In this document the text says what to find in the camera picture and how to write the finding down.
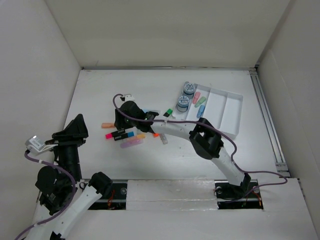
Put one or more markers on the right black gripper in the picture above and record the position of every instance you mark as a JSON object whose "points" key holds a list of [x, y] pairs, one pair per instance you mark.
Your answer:
{"points": [[119, 122]]}

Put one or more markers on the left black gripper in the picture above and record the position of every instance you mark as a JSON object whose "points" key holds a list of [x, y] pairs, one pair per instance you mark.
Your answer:
{"points": [[76, 132]]}

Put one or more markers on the yellow cap translucent marker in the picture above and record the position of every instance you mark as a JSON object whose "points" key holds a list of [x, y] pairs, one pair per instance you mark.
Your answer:
{"points": [[136, 137]]}

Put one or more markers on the purple translucent marker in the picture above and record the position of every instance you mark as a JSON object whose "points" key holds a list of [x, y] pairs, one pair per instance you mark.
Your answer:
{"points": [[131, 143]]}

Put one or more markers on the blue cap clear marker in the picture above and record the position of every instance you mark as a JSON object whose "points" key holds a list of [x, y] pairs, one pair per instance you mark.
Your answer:
{"points": [[151, 110]]}

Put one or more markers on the orange cap clear marker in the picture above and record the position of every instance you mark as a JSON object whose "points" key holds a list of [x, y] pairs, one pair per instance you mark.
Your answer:
{"points": [[163, 138]]}

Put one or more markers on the green cap black highlighter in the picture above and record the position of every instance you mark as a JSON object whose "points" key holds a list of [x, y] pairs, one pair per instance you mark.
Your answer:
{"points": [[168, 113]]}

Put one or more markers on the blue patterned tape roll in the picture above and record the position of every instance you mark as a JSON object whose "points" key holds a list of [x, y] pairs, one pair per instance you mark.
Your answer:
{"points": [[189, 89]]}

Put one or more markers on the pink eraser case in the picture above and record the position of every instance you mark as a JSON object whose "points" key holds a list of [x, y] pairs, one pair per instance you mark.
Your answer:
{"points": [[196, 97]]}

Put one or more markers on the blue eraser case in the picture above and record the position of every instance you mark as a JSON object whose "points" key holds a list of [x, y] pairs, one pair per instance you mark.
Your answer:
{"points": [[201, 110]]}

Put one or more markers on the green eraser case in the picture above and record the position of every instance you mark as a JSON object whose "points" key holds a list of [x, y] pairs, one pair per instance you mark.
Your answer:
{"points": [[200, 101]]}

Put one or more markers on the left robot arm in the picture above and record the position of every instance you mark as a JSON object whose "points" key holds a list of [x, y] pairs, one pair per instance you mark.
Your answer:
{"points": [[57, 211]]}

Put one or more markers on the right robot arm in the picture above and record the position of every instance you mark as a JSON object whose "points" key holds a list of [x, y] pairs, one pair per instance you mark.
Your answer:
{"points": [[206, 141]]}

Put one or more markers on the blue cap black highlighter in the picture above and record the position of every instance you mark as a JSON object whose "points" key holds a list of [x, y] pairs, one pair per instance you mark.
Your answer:
{"points": [[125, 135]]}

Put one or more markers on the pink cap black highlighter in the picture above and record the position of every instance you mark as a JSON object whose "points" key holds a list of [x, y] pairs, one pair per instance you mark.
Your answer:
{"points": [[115, 134]]}

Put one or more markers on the white divided organizer tray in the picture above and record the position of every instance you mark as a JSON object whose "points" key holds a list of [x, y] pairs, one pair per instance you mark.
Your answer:
{"points": [[223, 109]]}

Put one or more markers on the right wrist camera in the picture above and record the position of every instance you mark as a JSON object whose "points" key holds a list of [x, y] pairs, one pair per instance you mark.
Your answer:
{"points": [[127, 97]]}

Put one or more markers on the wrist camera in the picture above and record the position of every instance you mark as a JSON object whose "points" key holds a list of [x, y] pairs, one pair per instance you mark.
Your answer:
{"points": [[34, 145], [127, 97]]}

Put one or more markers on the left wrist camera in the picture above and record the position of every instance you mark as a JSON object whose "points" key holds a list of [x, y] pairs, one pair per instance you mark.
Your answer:
{"points": [[34, 145]]}

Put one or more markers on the metal mounting rail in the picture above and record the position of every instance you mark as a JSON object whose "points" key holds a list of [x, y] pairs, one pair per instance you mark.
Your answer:
{"points": [[177, 195]]}

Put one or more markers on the aluminium frame profile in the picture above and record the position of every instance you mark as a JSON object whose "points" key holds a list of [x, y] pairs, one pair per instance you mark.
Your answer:
{"points": [[279, 158]]}

